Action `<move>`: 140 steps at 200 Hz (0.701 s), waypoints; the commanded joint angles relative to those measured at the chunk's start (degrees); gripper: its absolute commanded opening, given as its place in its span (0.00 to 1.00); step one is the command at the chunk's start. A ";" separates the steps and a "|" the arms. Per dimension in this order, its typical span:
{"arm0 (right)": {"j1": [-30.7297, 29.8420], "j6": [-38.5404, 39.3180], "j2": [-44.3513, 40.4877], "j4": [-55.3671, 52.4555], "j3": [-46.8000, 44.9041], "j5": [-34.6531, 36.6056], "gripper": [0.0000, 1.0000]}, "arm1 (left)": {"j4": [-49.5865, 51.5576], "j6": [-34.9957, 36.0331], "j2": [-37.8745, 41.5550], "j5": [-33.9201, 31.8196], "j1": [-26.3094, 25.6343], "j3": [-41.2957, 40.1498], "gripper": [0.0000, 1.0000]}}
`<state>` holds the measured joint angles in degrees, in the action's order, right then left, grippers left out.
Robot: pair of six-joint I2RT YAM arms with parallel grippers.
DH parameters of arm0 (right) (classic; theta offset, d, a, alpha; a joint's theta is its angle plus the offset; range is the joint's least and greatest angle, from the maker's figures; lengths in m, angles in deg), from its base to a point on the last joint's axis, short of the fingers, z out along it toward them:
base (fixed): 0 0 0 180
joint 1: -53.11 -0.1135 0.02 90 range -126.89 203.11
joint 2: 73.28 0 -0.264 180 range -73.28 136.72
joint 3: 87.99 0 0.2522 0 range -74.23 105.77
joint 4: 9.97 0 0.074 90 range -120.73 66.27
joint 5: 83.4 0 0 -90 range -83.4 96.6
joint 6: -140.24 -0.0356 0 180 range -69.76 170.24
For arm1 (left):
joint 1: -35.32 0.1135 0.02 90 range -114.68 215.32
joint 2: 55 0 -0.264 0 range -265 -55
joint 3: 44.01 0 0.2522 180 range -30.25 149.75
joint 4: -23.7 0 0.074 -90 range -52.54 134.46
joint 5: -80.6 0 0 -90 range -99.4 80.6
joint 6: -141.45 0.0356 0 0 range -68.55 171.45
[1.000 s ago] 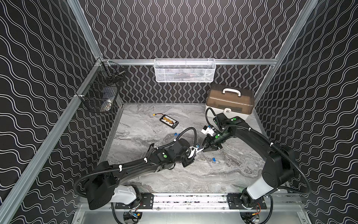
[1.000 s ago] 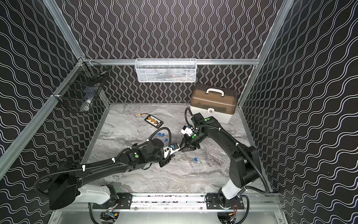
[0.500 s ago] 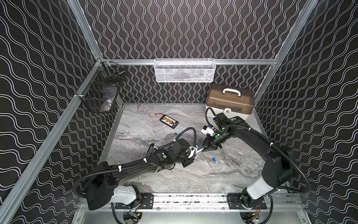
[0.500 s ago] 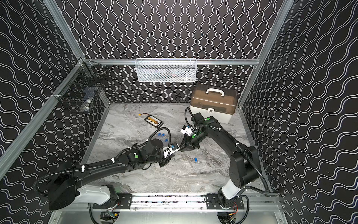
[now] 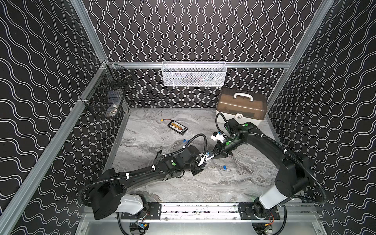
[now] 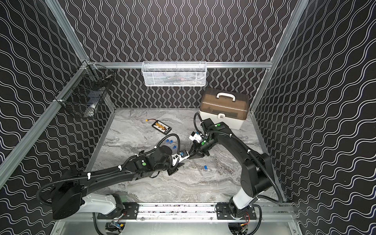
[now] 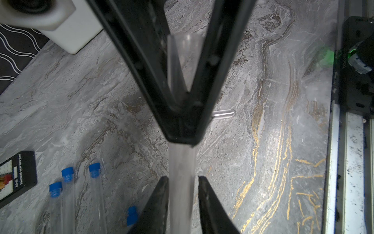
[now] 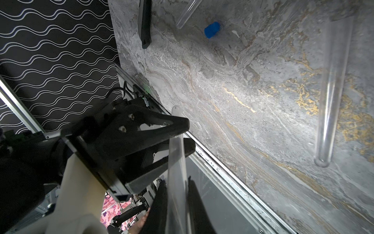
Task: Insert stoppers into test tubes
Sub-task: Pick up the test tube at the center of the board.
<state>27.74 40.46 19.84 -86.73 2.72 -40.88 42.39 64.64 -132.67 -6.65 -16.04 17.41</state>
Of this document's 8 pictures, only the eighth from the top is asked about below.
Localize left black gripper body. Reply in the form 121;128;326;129
61;96;164;202

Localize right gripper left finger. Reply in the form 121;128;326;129
139;180;168;234

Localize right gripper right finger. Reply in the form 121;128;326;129
188;177;216;234

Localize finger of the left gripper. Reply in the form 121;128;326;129
116;105;190;152
122;137;196;195

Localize clear test tube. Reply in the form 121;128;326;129
176;0;202;29
314;15;355;168
165;105;189;234

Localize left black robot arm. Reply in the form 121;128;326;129
1;97;190;234

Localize black loose finger part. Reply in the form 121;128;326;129
138;0;152;49

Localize blue stopper left lone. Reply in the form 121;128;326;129
204;21;221;39

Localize aluminium front rail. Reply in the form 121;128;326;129
115;64;299;234

